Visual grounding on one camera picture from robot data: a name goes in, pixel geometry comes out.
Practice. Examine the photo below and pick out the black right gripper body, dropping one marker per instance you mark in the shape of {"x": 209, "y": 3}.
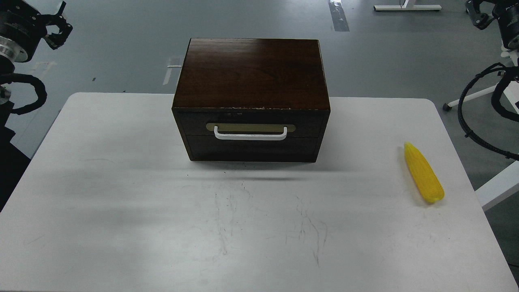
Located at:
{"x": 479, "y": 20}

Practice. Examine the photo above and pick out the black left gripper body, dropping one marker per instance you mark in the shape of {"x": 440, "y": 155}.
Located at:
{"x": 56, "y": 40}

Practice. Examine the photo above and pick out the dark wooden drawer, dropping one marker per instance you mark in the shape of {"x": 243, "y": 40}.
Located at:
{"x": 298, "y": 123}

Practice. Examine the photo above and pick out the yellow corn cob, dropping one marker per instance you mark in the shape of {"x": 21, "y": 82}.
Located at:
{"x": 423, "y": 175}

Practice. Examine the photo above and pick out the white drawer handle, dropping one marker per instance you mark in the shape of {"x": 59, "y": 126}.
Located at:
{"x": 252, "y": 137}

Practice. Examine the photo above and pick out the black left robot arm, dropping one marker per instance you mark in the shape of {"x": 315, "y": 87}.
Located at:
{"x": 22, "y": 27}

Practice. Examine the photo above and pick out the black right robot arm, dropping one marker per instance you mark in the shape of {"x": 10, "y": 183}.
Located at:
{"x": 505, "y": 12}

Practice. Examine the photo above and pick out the dark wooden drawer cabinet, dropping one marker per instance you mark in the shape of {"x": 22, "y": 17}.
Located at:
{"x": 252, "y": 75}

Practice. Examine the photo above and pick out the white wheeled stand base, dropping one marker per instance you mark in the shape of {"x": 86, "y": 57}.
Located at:
{"x": 511, "y": 92}

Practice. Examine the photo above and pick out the white side table edge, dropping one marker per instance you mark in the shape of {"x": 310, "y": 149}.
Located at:
{"x": 500, "y": 187}

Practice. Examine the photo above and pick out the white table leg frame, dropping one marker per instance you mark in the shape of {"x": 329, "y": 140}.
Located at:
{"x": 407, "y": 5}

